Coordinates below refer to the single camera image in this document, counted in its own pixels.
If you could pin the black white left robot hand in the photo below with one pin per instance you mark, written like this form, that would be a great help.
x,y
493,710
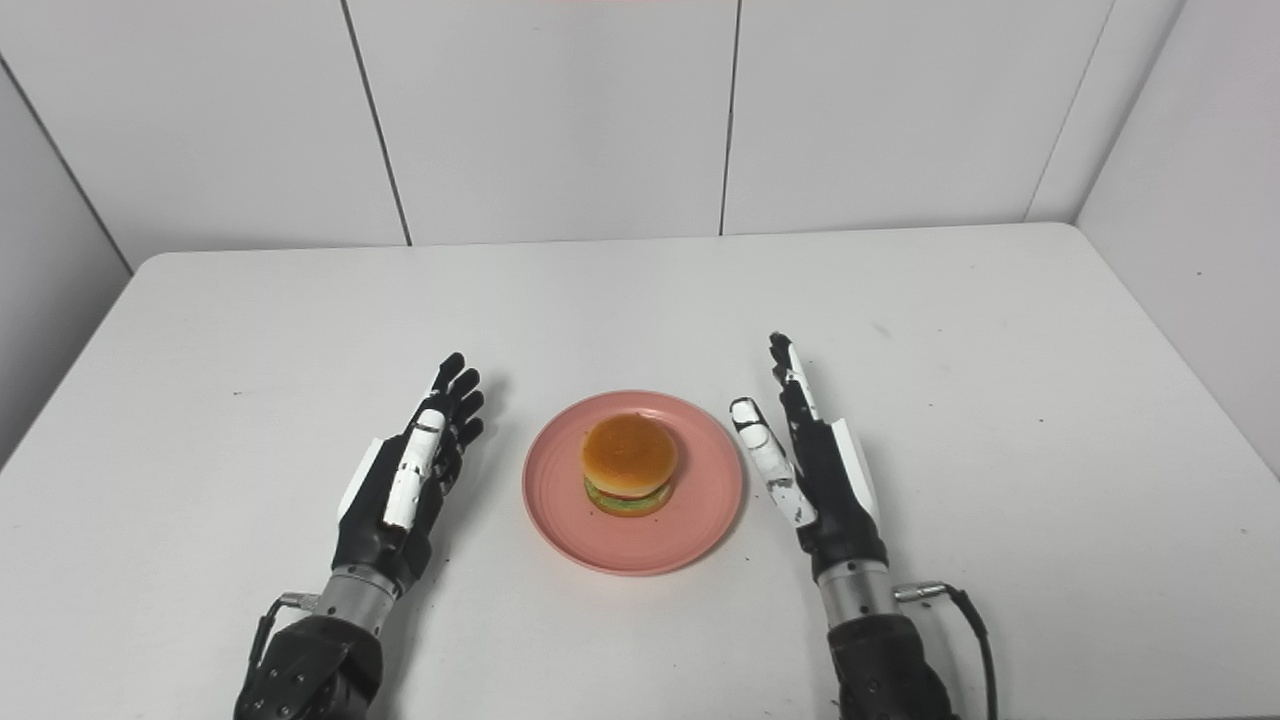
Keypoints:
x,y
380,545

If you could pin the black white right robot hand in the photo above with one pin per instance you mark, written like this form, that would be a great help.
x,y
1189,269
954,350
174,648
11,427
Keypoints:
x,y
835,500

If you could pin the pink round plate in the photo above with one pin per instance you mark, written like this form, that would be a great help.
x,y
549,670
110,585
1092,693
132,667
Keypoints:
x,y
560,500

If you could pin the toy hamburger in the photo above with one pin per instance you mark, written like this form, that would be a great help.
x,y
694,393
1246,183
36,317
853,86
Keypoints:
x,y
630,455

